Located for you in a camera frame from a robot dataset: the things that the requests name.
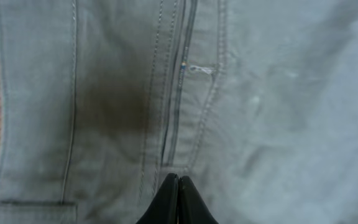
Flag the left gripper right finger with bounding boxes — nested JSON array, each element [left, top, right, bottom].
[[178, 176, 218, 224]]

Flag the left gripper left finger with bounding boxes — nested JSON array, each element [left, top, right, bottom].
[[136, 173, 179, 224]]

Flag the grey shorts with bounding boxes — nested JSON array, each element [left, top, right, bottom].
[[0, 0, 358, 223]]

